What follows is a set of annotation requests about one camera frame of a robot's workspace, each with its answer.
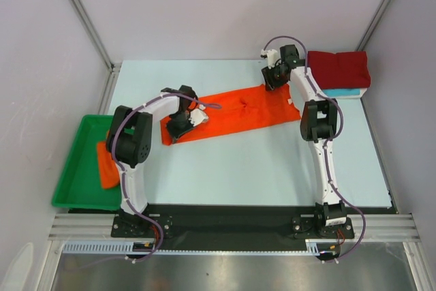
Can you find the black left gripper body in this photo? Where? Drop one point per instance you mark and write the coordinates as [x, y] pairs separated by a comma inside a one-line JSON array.
[[178, 124]]

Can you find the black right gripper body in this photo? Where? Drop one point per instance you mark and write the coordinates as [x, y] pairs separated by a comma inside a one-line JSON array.
[[270, 78]]

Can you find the orange t shirt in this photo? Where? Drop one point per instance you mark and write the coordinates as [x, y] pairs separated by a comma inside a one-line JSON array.
[[243, 110], [108, 171]]

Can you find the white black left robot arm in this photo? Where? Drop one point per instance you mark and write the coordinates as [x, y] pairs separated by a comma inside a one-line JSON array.
[[128, 145]]

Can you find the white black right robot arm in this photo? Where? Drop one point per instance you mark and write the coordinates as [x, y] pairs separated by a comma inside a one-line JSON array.
[[318, 127]]

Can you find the folded turquoise t shirt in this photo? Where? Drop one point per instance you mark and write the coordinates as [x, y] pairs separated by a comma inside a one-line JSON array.
[[343, 93]]

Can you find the folded dark red t shirt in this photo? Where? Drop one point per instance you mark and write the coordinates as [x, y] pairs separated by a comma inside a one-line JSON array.
[[342, 70]]

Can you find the orange t shirt in tray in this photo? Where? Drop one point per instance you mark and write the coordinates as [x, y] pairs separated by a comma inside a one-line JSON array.
[[108, 171]]

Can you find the green plastic tray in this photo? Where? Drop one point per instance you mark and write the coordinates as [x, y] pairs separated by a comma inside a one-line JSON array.
[[79, 184]]

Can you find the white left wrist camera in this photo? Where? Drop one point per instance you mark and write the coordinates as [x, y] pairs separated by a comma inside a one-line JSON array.
[[197, 117]]

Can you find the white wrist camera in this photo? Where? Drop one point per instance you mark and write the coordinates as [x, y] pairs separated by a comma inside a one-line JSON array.
[[272, 56], [197, 117]]

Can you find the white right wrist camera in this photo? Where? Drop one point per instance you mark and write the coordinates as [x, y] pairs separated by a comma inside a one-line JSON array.
[[272, 56]]

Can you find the left aluminium corner post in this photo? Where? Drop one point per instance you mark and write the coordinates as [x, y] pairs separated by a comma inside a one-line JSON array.
[[92, 33]]

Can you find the aluminium corner post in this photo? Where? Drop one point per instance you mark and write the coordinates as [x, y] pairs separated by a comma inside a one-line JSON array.
[[92, 33], [373, 24]]

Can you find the aluminium front rail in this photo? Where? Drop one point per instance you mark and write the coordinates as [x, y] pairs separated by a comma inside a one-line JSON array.
[[98, 226]]

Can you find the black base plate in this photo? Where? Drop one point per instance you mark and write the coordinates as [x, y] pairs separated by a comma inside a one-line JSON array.
[[232, 228]]

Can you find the right aluminium corner post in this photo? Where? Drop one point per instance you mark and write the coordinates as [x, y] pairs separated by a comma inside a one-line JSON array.
[[373, 24]]

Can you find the grey slotted cable duct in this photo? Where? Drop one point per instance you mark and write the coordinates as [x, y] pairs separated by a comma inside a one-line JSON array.
[[102, 246]]

